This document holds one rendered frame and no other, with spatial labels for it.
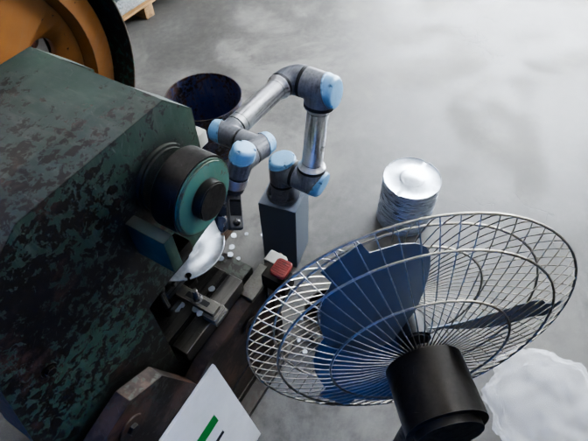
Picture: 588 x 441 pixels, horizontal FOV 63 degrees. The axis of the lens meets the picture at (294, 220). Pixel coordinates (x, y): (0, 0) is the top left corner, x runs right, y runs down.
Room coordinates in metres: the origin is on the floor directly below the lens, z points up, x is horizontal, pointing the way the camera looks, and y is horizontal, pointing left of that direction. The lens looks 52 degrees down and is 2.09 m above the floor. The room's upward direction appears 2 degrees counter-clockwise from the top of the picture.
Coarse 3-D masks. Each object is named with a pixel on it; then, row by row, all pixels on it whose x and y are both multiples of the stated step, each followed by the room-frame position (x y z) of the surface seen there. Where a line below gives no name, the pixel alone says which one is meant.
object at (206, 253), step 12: (216, 228) 1.01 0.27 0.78; (204, 240) 0.96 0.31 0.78; (216, 240) 0.96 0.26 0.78; (192, 252) 0.91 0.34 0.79; (204, 252) 0.91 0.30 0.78; (216, 252) 0.91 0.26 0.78; (192, 264) 0.86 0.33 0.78; (204, 264) 0.86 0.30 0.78; (180, 276) 0.82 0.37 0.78; (192, 276) 0.82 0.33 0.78
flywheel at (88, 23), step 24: (0, 0) 1.15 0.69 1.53; (24, 0) 1.19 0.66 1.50; (48, 0) 1.23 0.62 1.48; (72, 0) 1.26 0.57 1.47; (0, 24) 1.12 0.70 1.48; (24, 24) 1.17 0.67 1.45; (48, 24) 1.22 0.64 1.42; (72, 24) 1.26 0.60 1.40; (96, 24) 1.30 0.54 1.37; (0, 48) 1.10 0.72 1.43; (24, 48) 1.15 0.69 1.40; (72, 48) 1.25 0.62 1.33; (96, 48) 1.28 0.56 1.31; (96, 72) 1.26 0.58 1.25
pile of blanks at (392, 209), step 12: (384, 192) 1.61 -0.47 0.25; (384, 204) 1.60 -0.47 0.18; (396, 204) 1.54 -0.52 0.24; (408, 204) 1.53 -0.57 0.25; (420, 204) 1.51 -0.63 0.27; (432, 204) 1.55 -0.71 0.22; (384, 216) 1.58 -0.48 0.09; (396, 216) 1.54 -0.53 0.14; (408, 216) 1.52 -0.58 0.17; (420, 216) 1.52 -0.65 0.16; (420, 228) 1.52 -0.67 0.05
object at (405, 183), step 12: (396, 168) 1.73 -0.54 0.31; (408, 168) 1.72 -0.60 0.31; (420, 168) 1.72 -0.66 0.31; (432, 168) 1.72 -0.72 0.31; (384, 180) 1.64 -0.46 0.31; (396, 180) 1.64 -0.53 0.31; (408, 180) 1.63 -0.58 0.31; (420, 180) 1.63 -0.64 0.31; (432, 180) 1.63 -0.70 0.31; (396, 192) 1.56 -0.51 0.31; (408, 192) 1.56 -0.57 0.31; (420, 192) 1.55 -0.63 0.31; (432, 192) 1.55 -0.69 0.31
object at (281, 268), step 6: (282, 258) 0.89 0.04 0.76; (276, 264) 0.87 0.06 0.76; (282, 264) 0.87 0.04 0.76; (288, 264) 0.87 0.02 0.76; (270, 270) 0.84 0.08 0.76; (276, 270) 0.84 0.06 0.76; (282, 270) 0.84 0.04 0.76; (288, 270) 0.84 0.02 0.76; (276, 276) 0.82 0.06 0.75; (282, 276) 0.82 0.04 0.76
